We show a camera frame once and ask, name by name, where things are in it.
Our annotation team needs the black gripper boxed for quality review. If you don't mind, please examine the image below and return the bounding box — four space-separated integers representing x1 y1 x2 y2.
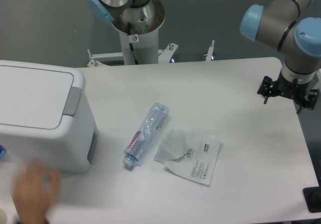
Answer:
257 73 318 114

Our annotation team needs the white push-lid trash can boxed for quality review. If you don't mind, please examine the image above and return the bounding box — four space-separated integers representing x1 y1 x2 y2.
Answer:
1 60 98 172

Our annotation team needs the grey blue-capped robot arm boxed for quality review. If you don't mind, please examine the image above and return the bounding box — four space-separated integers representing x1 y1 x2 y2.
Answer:
87 0 320 109

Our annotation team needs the blurred human hand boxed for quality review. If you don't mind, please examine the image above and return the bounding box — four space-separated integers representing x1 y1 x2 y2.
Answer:
11 162 60 223

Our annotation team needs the black clamp at table edge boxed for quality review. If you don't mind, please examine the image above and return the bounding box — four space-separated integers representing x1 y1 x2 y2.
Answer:
303 186 320 213

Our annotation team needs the white plastic packaging bag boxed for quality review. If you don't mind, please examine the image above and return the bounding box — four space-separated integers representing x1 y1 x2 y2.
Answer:
154 127 221 187

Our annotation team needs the clear plastic water bottle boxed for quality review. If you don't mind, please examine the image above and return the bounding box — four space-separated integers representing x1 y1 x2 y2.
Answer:
122 103 170 169

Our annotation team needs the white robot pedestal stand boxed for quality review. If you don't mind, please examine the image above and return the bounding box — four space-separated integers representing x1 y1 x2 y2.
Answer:
86 0 216 68

